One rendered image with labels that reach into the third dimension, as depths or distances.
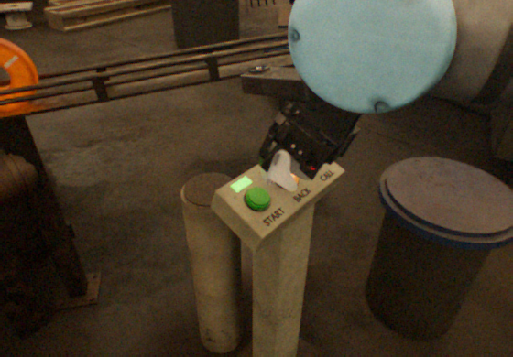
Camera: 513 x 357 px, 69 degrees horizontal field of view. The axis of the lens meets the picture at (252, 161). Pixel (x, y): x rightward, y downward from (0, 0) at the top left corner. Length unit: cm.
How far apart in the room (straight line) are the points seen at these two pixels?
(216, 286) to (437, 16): 77
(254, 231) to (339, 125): 23
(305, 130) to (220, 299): 59
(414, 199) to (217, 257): 47
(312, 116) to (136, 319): 92
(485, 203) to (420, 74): 81
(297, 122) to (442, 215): 56
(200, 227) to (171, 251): 62
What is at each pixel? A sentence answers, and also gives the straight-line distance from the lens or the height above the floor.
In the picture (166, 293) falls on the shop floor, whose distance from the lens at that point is 126.
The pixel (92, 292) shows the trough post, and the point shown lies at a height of 1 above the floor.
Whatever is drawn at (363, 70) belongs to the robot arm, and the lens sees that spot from 22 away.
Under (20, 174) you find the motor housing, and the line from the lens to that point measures 100.
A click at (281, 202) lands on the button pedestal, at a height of 59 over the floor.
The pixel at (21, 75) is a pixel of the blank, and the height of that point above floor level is 71.
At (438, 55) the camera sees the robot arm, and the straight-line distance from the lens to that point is 21.
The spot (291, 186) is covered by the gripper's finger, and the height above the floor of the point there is 68.
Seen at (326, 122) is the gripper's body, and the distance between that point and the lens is 43.
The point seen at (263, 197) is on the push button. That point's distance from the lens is 60.
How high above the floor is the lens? 99
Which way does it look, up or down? 34 degrees down
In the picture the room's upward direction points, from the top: straight up
